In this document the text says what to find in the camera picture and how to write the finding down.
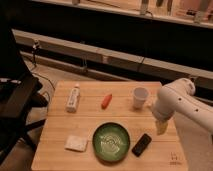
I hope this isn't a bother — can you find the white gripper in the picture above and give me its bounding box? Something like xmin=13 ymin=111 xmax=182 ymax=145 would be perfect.
xmin=151 ymin=99 xmax=175 ymax=135

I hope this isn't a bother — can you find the orange eraser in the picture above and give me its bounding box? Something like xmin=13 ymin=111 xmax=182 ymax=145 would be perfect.
xmin=101 ymin=94 xmax=112 ymax=109

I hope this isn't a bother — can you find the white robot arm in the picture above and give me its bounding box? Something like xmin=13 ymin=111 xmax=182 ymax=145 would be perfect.
xmin=151 ymin=78 xmax=213 ymax=135

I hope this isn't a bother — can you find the white sponge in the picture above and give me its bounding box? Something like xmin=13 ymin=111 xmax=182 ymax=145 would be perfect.
xmin=65 ymin=135 xmax=88 ymax=152

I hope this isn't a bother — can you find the black phone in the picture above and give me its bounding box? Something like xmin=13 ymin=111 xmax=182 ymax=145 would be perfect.
xmin=132 ymin=134 xmax=152 ymax=157

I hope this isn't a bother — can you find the white paper cup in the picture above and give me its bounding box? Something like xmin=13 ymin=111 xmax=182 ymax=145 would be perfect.
xmin=133 ymin=87 xmax=149 ymax=109

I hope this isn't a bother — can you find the green plate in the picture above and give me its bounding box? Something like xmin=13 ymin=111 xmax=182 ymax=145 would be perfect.
xmin=92 ymin=122 xmax=130 ymax=163

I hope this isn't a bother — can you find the wooden table board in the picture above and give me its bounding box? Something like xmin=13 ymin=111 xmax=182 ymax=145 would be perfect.
xmin=32 ymin=81 xmax=188 ymax=171

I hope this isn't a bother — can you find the white tube bottle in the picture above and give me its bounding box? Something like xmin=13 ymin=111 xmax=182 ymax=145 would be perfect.
xmin=66 ymin=84 xmax=80 ymax=113

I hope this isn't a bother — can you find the black chair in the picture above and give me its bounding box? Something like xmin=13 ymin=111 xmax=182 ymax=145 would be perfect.
xmin=0 ymin=11 xmax=48 ymax=165

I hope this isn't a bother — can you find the black floor cable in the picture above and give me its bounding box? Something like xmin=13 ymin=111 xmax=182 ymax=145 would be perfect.
xmin=22 ymin=54 xmax=56 ymax=101

